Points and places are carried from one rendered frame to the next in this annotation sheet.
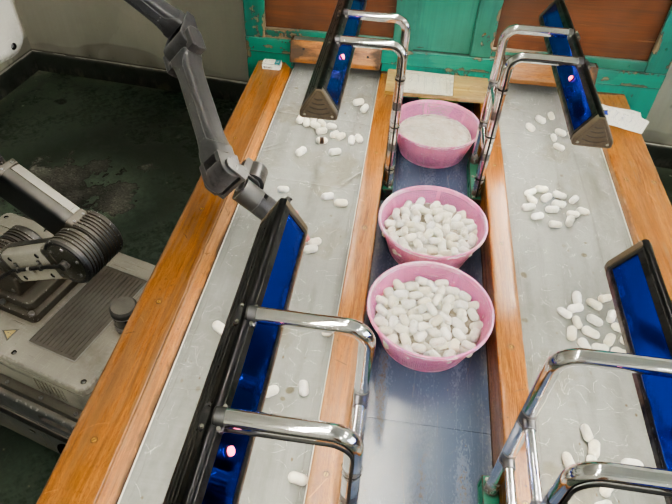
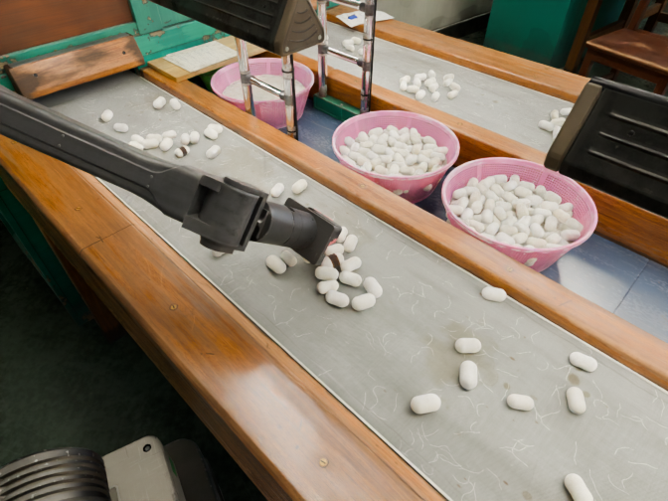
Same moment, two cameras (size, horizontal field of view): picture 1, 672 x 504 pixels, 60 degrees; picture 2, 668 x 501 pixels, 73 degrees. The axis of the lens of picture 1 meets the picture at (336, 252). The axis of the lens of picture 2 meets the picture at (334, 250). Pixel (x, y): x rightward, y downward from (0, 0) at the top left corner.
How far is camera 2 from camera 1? 94 cm
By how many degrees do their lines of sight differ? 36
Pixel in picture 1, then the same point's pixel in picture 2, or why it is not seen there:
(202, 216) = (190, 314)
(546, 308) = (545, 145)
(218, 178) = (239, 216)
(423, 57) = (176, 32)
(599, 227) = (470, 82)
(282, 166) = not seen: hidden behind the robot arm
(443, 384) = (576, 257)
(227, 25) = not seen: outside the picture
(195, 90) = (51, 115)
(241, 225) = (241, 286)
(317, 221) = not seen: hidden behind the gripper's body
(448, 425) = (629, 280)
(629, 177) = (434, 43)
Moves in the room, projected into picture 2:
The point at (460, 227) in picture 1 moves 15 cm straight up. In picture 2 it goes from (409, 137) to (417, 72)
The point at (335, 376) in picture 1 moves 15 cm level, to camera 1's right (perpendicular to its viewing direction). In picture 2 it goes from (586, 318) to (615, 257)
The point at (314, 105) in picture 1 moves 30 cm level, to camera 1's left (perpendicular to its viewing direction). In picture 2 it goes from (298, 26) to (74, 116)
